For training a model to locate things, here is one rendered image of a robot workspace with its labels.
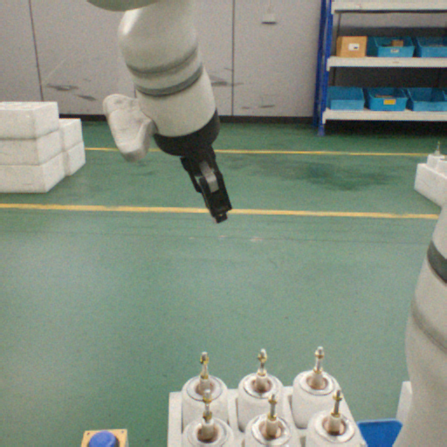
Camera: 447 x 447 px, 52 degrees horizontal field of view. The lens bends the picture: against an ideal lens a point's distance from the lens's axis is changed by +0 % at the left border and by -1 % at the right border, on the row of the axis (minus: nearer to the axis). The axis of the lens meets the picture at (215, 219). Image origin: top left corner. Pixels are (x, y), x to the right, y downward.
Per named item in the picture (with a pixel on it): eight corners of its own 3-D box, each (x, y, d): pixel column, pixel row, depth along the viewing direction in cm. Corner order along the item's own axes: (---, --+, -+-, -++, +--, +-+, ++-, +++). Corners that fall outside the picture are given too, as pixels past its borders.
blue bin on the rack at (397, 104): (359, 106, 524) (361, 86, 517) (392, 106, 522) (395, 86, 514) (370, 112, 478) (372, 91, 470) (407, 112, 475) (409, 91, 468)
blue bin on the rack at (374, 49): (364, 56, 508) (366, 36, 500) (398, 57, 506) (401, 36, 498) (376, 58, 461) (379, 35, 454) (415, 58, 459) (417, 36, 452)
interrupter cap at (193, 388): (193, 407, 90) (193, 404, 90) (182, 382, 96) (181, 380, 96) (229, 396, 92) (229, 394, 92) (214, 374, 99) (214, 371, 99)
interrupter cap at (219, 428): (222, 416, 88) (222, 413, 87) (233, 447, 81) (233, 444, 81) (183, 423, 86) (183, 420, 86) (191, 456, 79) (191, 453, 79)
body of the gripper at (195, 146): (227, 116, 45) (240, 175, 53) (197, 70, 50) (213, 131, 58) (157, 146, 45) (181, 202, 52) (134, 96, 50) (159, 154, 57)
